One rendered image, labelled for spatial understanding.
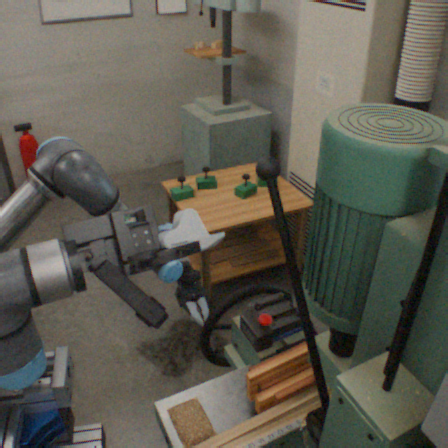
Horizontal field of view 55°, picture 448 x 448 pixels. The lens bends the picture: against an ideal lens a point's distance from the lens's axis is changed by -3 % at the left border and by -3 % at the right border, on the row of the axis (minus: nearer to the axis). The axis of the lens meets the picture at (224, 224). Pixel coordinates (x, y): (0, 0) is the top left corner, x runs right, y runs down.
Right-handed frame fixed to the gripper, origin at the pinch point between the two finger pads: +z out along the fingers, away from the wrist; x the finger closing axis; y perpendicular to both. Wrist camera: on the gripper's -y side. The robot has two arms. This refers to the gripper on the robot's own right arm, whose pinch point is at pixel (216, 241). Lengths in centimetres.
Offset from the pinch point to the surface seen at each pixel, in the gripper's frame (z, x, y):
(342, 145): 13.5, -14.7, 8.1
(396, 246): 15.2, -17.9, -5.2
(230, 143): 104, 208, 44
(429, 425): 5.0, -28.3, -19.6
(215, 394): 2.2, 29.7, -33.4
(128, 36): 69, 256, 144
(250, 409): 7.0, 24.3, -37.1
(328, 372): 18.8, 10.5, -29.9
